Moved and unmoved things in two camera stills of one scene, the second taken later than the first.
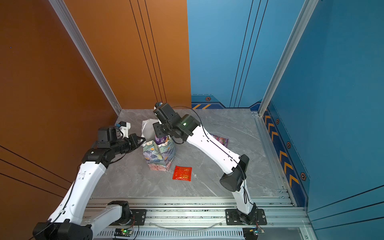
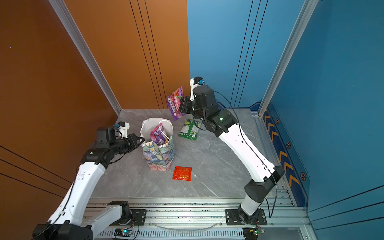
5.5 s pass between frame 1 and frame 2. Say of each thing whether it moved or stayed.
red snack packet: stayed
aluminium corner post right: stayed
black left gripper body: stayed
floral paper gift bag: stayed
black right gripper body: moved
